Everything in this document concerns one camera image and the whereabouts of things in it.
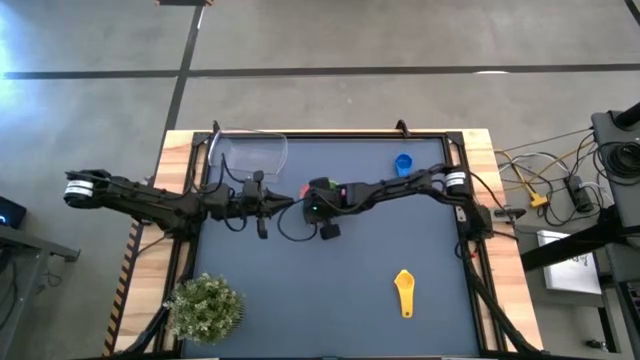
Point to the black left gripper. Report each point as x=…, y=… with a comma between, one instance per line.
x=245, y=200

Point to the blue plastic measuring cup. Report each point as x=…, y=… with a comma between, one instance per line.
x=403, y=164

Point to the grey equipment stand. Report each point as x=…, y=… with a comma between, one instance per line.
x=612, y=165

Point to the grey-blue table mat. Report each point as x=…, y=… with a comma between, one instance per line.
x=325, y=300

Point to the black table clamp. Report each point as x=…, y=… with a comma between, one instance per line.
x=215, y=126
x=402, y=127
x=510, y=213

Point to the black pole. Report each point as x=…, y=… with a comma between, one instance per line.
x=629, y=116

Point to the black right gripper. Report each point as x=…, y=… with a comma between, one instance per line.
x=320, y=200

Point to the black power strip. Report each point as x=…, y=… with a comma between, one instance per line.
x=579, y=192

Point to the black yellow hazard tape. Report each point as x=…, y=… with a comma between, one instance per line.
x=125, y=270

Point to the black metal beam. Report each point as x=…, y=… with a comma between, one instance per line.
x=565, y=250

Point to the black metal table frame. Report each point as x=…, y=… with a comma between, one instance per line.
x=462, y=150

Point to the white board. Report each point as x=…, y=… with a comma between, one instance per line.
x=570, y=270

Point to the yellow plastic measuring cup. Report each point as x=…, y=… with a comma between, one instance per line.
x=404, y=282

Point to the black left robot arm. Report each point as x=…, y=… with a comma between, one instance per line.
x=145, y=202

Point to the grey metal desk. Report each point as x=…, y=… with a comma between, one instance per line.
x=30, y=250

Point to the clear plastic basket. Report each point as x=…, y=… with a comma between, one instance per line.
x=250, y=152

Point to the artificial green potted plant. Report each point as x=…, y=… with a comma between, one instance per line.
x=205, y=307

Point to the black electronic device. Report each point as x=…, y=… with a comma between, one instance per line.
x=10, y=212

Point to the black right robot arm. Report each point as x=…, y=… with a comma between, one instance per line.
x=400, y=186

